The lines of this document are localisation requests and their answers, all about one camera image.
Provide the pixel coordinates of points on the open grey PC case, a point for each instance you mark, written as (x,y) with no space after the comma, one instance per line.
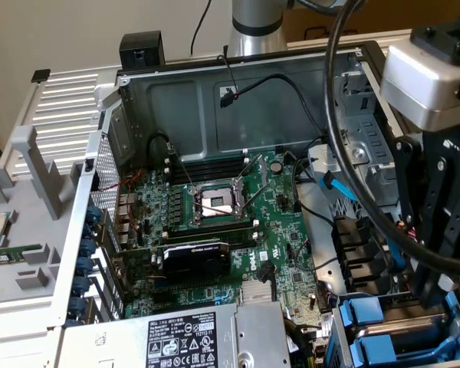
(168,99)

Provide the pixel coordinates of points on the black RAM slot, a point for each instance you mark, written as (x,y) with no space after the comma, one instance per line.
(211,174)
(237,240)
(211,164)
(211,229)

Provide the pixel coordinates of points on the metal locking lever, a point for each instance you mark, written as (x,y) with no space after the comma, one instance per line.
(181,166)

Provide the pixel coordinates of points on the silver chipset heatsink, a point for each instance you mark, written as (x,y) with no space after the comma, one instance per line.
(253,293)

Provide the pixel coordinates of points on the round coin battery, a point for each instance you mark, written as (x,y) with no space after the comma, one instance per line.
(277,166)

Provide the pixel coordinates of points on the CPU socket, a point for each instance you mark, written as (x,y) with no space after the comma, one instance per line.
(214,203)

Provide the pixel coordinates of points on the metal optical drive cage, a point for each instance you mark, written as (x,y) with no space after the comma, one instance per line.
(368,130)

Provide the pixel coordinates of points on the blue expansion slot clip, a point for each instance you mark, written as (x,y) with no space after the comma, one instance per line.
(84,266)
(77,307)
(86,248)
(90,231)
(94,213)
(81,286)

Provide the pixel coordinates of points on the small black table clip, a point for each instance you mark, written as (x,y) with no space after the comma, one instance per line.
(41,75)

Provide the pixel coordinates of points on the black box on bracket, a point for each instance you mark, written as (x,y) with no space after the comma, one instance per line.
(142,46)

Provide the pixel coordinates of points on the grey power supply unit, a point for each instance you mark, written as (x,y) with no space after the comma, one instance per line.
(176,341)

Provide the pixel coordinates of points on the metal disk bay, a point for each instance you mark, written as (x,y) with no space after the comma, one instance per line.
(347,356)

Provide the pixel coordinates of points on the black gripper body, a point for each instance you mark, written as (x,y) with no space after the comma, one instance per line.
(456,153)

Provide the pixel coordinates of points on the green RAM stick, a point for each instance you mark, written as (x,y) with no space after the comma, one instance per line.
(11,253)

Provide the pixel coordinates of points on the hard disk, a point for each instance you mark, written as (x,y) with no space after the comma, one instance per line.
(362,310)

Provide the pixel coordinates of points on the brown cardboard box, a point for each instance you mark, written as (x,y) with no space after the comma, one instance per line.
(375,23)

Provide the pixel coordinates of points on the black graphics card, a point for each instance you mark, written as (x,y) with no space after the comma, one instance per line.
(199,264)

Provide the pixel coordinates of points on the grey parts rack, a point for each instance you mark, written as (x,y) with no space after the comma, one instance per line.
(34,230)

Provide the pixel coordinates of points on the metal socket cover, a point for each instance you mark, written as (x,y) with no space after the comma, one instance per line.
(262,168)

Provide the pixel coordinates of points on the green motherboard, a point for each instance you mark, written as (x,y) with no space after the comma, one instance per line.
(276,230)

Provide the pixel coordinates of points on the blue disk carrier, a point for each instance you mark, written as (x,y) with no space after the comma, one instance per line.
(372,347)

